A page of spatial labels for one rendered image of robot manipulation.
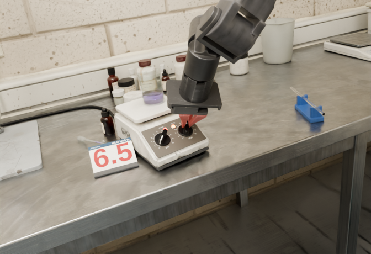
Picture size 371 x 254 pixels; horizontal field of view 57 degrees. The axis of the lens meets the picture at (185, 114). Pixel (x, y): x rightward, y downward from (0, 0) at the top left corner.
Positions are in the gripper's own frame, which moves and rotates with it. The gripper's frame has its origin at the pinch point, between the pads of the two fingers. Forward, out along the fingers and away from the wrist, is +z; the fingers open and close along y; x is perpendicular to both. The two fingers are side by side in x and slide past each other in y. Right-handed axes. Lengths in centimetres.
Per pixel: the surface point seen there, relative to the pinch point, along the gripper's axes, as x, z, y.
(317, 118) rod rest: -2.3, -0.2, -31.1
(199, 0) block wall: -67, 10, -14
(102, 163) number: 5.5, 7.1, 16.7
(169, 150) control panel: 6.1, 1.2, 3.7
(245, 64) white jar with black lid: -43, 19, -29
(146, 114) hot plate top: -2.5, 0.6, 8.1
